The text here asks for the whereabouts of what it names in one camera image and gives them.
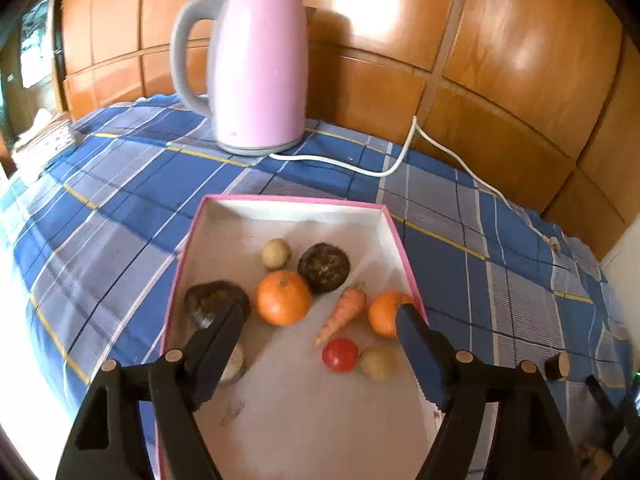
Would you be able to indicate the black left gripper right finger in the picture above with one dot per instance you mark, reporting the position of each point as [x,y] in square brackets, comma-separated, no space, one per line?
[529,440]

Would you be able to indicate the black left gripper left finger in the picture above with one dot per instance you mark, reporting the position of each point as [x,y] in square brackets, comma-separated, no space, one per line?
[107,440]

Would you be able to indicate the white garlic bulb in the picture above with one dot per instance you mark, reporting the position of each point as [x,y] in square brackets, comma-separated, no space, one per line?
[235,367]

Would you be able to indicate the dark brown avocado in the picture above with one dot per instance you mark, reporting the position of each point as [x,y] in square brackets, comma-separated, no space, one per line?
[203,301]

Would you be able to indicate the large orange fruit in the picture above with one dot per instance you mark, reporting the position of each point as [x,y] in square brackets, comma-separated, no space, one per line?
[283,298]

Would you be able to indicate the small beige potato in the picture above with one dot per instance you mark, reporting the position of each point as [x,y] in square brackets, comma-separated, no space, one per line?
[379,364]
[276,254]

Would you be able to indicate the red tomato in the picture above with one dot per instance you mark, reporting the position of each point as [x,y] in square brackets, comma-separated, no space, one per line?
[340,355]

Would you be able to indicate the dark round beetroot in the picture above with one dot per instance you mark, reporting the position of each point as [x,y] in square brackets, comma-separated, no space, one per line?
[324,267]

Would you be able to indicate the orange mandarin fruit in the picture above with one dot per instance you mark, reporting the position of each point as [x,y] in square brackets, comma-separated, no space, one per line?
[382,312]

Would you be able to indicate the orange carrot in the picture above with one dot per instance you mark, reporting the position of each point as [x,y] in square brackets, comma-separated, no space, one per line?
[351,303]

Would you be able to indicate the pink shallow box tray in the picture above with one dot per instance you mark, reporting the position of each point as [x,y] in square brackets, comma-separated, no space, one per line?
[289,416]

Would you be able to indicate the blue plaid tablecloth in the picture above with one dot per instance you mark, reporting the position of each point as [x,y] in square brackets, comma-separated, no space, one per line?
[89,249]

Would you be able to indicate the pink electric kettle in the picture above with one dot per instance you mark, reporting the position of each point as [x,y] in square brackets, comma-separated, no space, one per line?
[256,72]

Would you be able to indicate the wooden panelled wardrobe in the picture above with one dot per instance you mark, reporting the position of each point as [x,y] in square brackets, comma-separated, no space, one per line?
[539,97]

